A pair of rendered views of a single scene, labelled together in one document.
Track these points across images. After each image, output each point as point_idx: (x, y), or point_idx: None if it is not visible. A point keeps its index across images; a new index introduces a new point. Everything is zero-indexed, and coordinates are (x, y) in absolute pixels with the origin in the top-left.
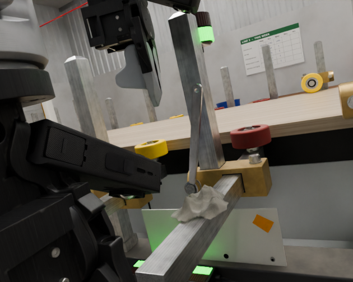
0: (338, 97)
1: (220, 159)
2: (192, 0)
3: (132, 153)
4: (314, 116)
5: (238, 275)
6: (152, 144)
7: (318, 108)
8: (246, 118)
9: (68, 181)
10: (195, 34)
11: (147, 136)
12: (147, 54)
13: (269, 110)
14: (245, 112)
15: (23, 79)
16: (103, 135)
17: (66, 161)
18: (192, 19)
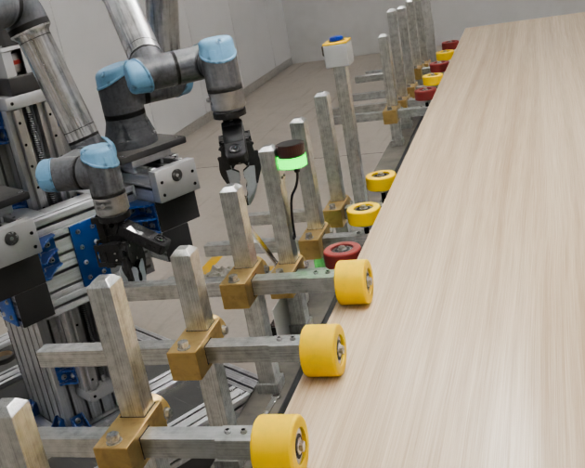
0: (521, 276)
1: (284, 258)
2: (227, 162)
3: (146, 239)
4: None
5: None
6: (349, 212)
7: (429, 270)
8: (450, 233)
9: (125, 240)
10: (268, 166)
11: (450, 184)
12: (224, 179)
13: (507, 238)
14: (539, 219)
15: (108, 220)
16: (309, 188)
17: (123, 236)
18: (266, 155)
